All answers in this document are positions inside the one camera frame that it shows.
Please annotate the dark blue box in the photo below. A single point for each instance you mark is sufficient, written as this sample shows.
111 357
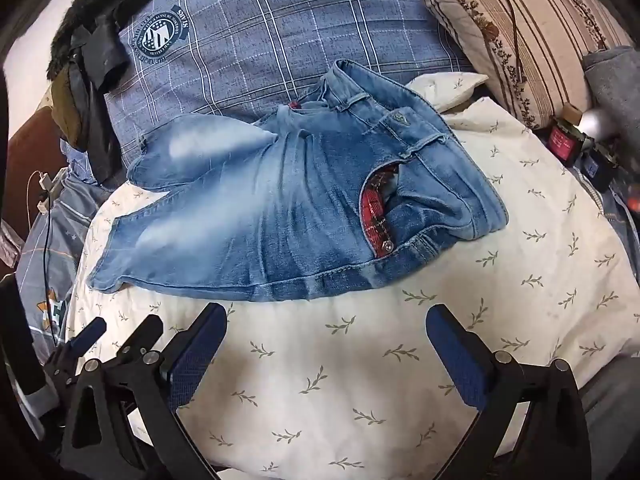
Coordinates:
600 170

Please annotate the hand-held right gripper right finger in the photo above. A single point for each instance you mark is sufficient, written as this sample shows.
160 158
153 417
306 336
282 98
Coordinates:
460 360

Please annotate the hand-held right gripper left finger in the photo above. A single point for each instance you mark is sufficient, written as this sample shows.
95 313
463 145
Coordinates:
195 355

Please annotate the grey folded cloth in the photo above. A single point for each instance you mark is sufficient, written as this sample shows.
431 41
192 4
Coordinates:
612 75

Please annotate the blue star-print bedsheet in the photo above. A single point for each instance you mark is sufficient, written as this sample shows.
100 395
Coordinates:
65 240

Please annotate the beige garment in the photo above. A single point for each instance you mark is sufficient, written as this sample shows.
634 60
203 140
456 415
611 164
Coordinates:
540 15

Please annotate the white bottle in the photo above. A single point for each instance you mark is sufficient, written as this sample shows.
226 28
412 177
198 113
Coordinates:
597 122

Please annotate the person's grey trouser leg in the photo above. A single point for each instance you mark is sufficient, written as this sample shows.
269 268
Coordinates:
612 420

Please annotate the brown headboard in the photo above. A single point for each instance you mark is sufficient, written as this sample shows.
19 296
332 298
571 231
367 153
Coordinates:
35 160

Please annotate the large blue denim garment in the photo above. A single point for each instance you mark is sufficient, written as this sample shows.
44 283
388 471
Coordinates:
280 25

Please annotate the blue denim pants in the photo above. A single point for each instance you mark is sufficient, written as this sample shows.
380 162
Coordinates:
280 210

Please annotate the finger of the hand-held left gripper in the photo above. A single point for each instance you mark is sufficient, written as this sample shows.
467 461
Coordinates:
89 336
142 336

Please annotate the cream leaf-print blanket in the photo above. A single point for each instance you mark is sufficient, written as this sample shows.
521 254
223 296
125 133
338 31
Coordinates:
350 385

